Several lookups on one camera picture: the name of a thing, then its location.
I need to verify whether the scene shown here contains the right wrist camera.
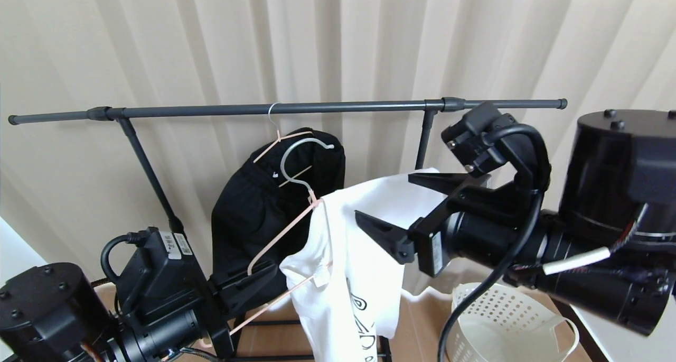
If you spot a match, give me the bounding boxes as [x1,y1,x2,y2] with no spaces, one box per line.
[441,102,552,193]

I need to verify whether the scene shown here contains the beige curtain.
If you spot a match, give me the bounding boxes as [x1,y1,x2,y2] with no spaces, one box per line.
[0,0,676,299]

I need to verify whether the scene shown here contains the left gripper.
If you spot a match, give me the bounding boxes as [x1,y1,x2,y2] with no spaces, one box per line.
[112,261,280,362]

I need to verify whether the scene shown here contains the pink clothes hanger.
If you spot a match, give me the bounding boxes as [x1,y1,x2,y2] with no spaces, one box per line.
[201,137,336,349]
[252,103,313,188]

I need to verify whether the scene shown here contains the black shorts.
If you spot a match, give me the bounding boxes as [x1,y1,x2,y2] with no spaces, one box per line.
[211,128,346,310]

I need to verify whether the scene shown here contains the white laundry basket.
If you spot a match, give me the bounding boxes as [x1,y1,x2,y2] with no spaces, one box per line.
[445,283,580,362]

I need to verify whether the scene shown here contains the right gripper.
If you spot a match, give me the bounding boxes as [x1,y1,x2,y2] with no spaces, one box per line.
[355,172,676,336]

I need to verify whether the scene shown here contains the black clothes rack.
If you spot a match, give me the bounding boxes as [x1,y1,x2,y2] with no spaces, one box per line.
[8,98,568,362]

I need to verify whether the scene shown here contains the white garment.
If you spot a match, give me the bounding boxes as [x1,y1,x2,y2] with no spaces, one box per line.
[279,168,449,362]

